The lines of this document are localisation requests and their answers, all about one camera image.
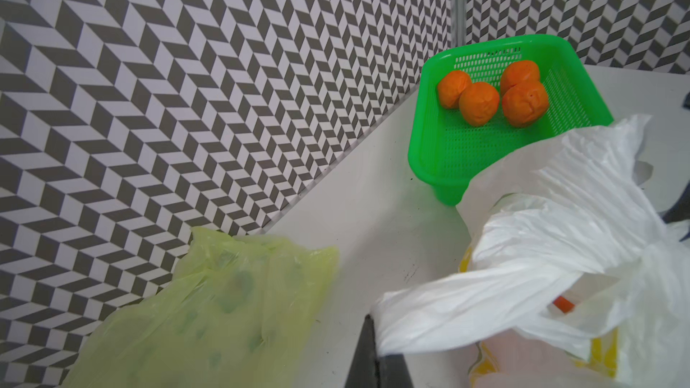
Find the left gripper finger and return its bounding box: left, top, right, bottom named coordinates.
left=344, top=315, right=413, bottom=388

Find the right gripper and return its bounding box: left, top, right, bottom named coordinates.
left=662, top=93, right=690, bottom=242

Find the white plastic bag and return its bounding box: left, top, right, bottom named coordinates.
left=371, top=115, right=689, bottom=387

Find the yellow green plastic bag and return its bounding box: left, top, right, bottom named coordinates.
left=63, top=227, right=340, bottom=387

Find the orange large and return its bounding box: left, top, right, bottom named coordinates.
left=553, top=296, right=575, bottom=314

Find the orange under finger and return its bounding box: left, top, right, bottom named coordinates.
left=502, top=81, right=550, bottom=128

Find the orange right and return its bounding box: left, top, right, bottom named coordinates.
left=500, top=60, right=541, bottom=94

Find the orange upper middle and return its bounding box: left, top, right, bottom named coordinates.
left=458, top=82, right=500, bottom=128

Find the green plastic basket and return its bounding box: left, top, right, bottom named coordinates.
left=408, top=34, right=614, bottom=206

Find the orange far back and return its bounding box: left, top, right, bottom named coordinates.
left=437, top=70, right=472, bottom=110

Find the aluminium corner post right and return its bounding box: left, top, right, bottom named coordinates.
left=449, top=0, right=469, bottom=49

